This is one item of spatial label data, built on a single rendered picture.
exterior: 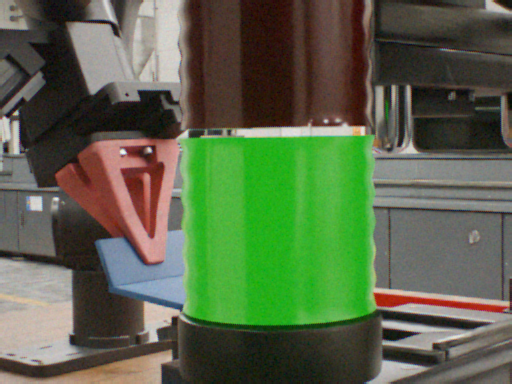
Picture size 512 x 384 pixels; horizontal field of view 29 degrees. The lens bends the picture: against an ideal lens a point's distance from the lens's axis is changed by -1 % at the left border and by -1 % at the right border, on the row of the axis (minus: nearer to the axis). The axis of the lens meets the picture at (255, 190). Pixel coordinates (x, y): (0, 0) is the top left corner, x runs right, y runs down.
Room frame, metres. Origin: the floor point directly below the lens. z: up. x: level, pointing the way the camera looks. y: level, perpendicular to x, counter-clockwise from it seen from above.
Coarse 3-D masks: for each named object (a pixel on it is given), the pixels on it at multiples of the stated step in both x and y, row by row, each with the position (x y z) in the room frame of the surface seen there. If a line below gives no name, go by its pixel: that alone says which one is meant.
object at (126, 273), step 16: (112, 240) 0.60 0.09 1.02; (128, 240) 0.61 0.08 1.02; (176, 240) 0.64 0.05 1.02; (112, 256) 0.60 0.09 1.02; (128, 256) 0.61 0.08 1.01; (176, 256) 0.63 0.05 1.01; (112, 272) 0.59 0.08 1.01; (128, 272) 0.60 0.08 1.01; (144, 272) 0.61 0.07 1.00; (160, 272) 0.62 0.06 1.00; (176, 272) 0.63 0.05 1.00; (112, 288) 0.59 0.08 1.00; (128, 288) 0.58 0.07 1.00; (144, 288) 0.58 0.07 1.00; (160, 288) 0.59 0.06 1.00; (176, 288) 0.59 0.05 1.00; (160, 304) 0.56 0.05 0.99; (176, 304) 0.55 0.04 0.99
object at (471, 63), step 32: (384, 0) 0.40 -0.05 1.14; (416, 0) 0.42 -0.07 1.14; (448, 0) 0.47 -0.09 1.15; (480, 0) 0.50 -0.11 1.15; (384, 32) 0.40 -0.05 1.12; (416, 32) 0.42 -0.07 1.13; (448, 32) 0.44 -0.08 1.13; (480, 32) 0.46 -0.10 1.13; (384, 64) 0.40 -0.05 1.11; (416, 64) 0.42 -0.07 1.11; (448, 64) 0.43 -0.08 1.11; (480, 64) 0.46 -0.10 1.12; (384, 96) 0.42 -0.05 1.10; (416, 96) 0.46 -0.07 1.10; (448, 96) 0.46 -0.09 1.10; (384, 128) 0.42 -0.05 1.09
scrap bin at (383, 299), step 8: (376, 296) 0.80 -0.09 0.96; (384, 296) 0.79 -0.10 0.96; (392, 296) 0.79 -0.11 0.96; (400, 296) 0.78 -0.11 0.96; (408, 296) 0.78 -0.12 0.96; (416, 296) 0.77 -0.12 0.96; (424, 296) 0.77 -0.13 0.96; (376, 304) 0.80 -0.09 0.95; (384, 304) 0.79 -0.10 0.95; (392, 304) 0.79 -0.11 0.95; (400, 304) 0.78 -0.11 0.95; (424, 304) 0.77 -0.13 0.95; (432, 304) 0.76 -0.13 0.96; (440, 304) 0.76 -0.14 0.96; (448, 304) 0.75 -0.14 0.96; (456, 304) 0.75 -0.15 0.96; (464, 304) 0.74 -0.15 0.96; (472, 304) 0.74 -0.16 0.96; (480, 304) 0.73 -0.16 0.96; (488, 304) 0.73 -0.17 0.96; (496, 304) 0.73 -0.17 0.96; (496, 312) 0.72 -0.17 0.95
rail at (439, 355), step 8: (384, 344) 0.45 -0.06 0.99; (392, 344) 0.45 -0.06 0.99; (400, 344) 0.45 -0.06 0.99; (384, 352) 0.45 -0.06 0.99; (392, 352) 0.45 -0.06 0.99; (400, 352) 0.44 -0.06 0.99; (408, 352) 0.44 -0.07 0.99; (416, 352) 0.44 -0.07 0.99; (424, 352) 0.44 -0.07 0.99; (432, 352) 0.43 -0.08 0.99; (440, 352) 0.43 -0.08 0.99; (424, 360) 0.44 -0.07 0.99; (432, 360) 0.43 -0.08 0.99; (440, 360) 0.43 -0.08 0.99
